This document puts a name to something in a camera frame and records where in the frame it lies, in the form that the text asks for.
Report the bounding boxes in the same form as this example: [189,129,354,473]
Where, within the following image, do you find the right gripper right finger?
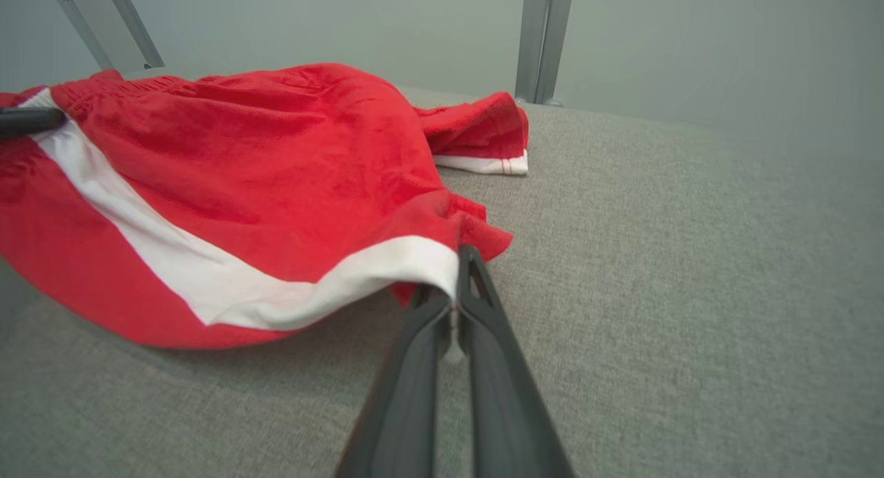
[456,245,575,478]

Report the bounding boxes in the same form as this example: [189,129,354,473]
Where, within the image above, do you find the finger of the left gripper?
[0,107,68,142]

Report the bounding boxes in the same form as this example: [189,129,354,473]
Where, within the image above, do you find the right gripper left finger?
[335,285,457,478]

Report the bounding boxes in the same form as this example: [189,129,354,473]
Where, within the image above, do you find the red white basketball shorts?
[0,62,530,350]

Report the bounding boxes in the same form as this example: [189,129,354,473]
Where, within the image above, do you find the grey metal frame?
[45,0,165,71]

